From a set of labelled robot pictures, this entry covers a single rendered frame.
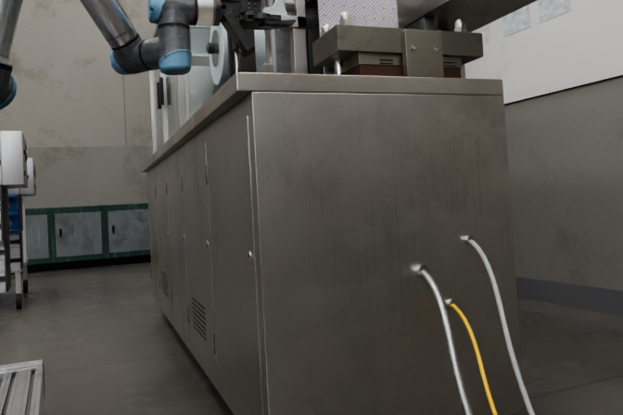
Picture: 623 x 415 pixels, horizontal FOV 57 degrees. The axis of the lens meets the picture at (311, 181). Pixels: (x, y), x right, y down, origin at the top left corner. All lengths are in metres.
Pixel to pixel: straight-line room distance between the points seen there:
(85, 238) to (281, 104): 6.03
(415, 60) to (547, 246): 2.19
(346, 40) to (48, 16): 8.30
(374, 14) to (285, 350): 0.92
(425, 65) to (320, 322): 0.65
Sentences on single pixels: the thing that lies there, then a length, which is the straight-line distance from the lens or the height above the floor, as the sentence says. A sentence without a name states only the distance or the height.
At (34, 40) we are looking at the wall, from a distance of 9.39.
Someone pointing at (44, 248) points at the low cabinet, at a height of 0.26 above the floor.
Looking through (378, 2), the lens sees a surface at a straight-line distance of 1.67.
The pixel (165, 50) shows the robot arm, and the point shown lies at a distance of 1.43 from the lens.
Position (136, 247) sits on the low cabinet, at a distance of 7.18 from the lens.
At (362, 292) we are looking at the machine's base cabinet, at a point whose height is 0.43.
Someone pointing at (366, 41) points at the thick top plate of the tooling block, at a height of 0.99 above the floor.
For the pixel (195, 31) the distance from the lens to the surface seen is 2.57.
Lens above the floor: 0.63
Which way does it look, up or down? 2 degrees up
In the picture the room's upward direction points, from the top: 3 degrees counter-clockwise
